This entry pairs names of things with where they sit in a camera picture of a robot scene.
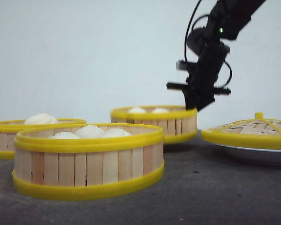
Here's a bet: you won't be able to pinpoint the white bun front middle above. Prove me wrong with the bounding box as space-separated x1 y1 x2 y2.
75 125 104 139

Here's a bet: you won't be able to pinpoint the white steamed bun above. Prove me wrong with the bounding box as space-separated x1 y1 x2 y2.
24 113 58 125

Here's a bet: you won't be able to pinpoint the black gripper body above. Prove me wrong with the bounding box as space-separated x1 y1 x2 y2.
166 42 230 100

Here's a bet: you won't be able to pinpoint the white bun front left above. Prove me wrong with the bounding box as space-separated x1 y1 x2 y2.
48 132 79 139

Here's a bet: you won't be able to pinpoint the white bun front right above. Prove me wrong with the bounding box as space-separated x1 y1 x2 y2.
101 128 131 138

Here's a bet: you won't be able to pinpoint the two-bun bamboo steamer basket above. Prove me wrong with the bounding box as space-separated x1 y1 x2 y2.
110 105 198 144

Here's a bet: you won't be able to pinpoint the white plate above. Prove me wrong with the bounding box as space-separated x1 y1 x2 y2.
217 144 281 165

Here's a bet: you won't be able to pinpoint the white bun in basket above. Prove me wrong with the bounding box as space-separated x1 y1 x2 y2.
152 107 169 113
127 107 147 113

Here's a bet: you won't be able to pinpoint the white bun left in far basket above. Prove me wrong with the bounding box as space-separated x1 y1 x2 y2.
127 107 147 113

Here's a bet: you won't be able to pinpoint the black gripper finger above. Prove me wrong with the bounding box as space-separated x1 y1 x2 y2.
184 90 197 110
196 95 215 112

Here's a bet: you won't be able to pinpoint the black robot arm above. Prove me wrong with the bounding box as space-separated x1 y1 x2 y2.
167 0 264 111

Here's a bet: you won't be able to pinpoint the white bun right in far basket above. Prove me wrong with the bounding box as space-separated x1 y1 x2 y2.
152 107 169 113

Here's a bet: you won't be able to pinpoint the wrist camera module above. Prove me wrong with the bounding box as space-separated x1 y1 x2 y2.
176 60 197 71

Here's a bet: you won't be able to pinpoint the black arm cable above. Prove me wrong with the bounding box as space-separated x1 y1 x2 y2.
184 0 233 88

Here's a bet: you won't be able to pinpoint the three-bun bamboo steamer basket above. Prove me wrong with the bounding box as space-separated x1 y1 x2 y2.
12 123 164 201

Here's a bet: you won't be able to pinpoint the woven bamboo steamer lid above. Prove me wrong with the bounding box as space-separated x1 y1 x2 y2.
201 112 281 150

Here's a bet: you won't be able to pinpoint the one-bun bamboo steamer basket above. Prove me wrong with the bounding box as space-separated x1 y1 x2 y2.
0 118 87 164

